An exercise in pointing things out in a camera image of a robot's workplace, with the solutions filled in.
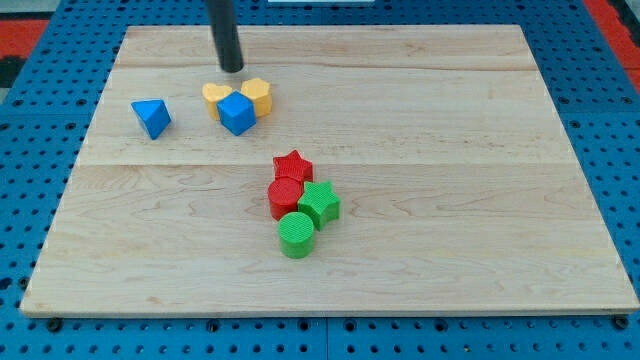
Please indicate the green star block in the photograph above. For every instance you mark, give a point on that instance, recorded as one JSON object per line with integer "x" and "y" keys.
{"x": 320, "y": 203}

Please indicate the red star block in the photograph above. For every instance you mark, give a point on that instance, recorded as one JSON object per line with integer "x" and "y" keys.
{"x": 293, "y": 166}

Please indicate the red cylinder block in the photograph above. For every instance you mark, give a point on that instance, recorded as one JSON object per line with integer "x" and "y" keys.
{"x": 283, "y": 195}

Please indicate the green cylinder block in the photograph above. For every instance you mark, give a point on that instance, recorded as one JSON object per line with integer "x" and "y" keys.
{"x": 296, "y": 235}

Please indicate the light wooden board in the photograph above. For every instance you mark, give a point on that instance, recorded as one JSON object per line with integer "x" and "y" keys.
{"x": 460, "y": 192}

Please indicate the blue cube block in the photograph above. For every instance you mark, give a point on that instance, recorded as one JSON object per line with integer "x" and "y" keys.
{"x": 236, "y": 112}

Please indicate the yellow hexagon block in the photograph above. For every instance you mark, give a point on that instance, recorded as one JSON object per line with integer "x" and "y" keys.
{"x": 259, "y": 92}

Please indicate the yellow heart block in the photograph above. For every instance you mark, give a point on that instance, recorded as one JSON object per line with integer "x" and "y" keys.
{"x": 212, "y": 94}

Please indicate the blue triangle block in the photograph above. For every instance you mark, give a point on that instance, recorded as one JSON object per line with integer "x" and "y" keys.
{"x": 152, "y": 115}

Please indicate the black cylindrical pointer rod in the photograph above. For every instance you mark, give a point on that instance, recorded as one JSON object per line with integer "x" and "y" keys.
{"x": 223, "y": 24}

